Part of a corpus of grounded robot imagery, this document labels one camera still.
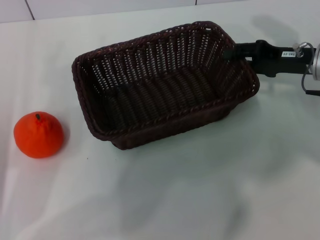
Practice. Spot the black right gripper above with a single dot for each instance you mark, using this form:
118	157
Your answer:
275	58

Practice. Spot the dark brown woven basket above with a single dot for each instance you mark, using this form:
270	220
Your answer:
160	92

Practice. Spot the white tablecloth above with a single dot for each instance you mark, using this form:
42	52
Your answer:
175	187

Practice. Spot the orange toy tangerine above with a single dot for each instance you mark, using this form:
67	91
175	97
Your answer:
37	137

